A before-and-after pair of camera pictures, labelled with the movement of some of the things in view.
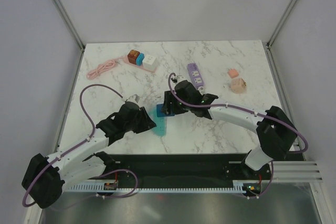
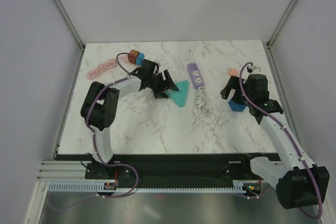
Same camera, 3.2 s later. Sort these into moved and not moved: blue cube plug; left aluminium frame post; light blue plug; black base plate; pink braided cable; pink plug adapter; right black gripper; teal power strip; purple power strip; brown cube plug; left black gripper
Moved: blue cube plug; left black gripper; right black gripper; teal power strip
Not moved: left aluminium frame post; pink plug adapter; brown cube plug; light blue plug; pink braided cable; black base plate; purple power strip
